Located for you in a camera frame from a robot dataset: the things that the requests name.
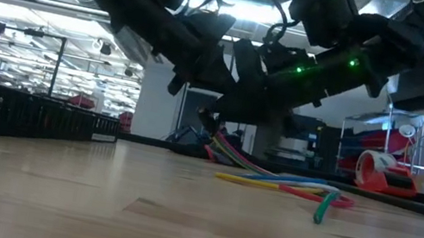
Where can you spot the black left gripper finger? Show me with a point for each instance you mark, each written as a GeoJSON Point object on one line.
{"type": "Point", "coordinates": [211, 71]}

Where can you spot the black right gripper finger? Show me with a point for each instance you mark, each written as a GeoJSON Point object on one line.
{"type": "Point", "coordinates": [221, 114]}
{"type": "Point", "coordinates": [253, 65]}

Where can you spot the black raceway cover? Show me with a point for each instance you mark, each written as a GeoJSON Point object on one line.
{"type": "Point", "coordinates": [398, 203]}

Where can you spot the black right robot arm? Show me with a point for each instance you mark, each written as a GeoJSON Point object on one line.
{"type": "Point", "coordinates": [401, 38]}

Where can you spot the black cabinet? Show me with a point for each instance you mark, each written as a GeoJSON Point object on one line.
{"type": "Point", "coordinates": [313, 141]}

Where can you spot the metal shelf rack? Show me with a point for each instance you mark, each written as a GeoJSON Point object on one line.
{"type": "Point", "coordinates": [388, 124]}

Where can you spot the orange tape dispenser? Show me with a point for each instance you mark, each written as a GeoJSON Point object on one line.
{"type": "Point", "coordinates": [385, 178]}

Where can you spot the overhead light bar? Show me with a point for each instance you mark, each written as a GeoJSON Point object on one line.
{"type": "Point", "coordinates": [40, 1]}

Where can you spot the black metal table frame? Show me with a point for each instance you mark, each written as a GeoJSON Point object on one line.
{"type": "Point", "coordinates": [147, 141]}

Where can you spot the black background rig frame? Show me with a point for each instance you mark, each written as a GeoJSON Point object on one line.
{"type": "Point", "coordinates": [30, 32]}

